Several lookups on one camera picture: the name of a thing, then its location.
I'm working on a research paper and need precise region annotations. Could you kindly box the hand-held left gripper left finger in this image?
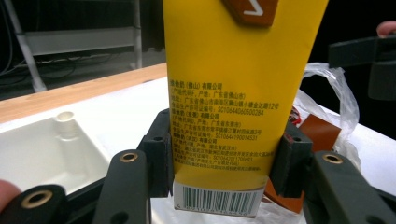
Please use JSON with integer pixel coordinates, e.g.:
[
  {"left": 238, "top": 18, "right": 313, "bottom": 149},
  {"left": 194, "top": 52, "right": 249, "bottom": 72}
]
[{"left": 138, "top": 108, "right": 174, "bottom": 199}]

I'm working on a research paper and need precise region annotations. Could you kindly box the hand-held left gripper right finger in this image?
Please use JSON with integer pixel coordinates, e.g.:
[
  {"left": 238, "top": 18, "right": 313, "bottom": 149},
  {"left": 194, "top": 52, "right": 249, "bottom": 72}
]
[{"left": 269, "top": 120, "right": 314, "bottom": 199}]

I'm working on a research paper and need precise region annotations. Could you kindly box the clear plastic bag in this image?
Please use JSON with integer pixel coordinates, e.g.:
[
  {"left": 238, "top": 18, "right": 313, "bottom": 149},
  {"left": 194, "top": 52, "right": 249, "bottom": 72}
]
[{"left": 150, "top": 62, "right": 362, "bottom": 224}]

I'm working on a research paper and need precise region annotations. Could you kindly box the yellow drink carton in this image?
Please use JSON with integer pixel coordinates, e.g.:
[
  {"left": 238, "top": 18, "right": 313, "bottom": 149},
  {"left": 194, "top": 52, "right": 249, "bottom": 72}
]
[{"left": 162, "top": 0, "right": 330, "bottom": 218}]

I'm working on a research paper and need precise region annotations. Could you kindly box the white plastic bin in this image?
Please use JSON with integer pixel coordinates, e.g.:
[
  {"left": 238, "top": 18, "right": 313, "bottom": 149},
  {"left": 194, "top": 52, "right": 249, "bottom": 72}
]
[{"left": 0, "top": 111, "right": 111, "bottom": 195}]

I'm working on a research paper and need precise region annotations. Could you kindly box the brown box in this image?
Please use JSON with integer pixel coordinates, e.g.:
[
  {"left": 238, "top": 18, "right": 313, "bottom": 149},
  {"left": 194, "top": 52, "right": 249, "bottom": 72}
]
[{"left": 264, "top": 113, "right": 342, "bottom": 214}]

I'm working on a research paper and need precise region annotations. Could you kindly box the white desk frame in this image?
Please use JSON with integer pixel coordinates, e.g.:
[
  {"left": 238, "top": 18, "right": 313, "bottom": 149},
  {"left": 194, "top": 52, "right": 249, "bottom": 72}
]
[{"left": 3, "top": 0, "right": 144, "bottom": 94}]

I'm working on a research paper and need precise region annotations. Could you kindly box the tangle of cables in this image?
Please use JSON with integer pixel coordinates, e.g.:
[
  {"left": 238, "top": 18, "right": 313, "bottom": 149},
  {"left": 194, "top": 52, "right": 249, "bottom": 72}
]
[{"left": 0, "top": 50, "right": 104, "bottom": 78}]

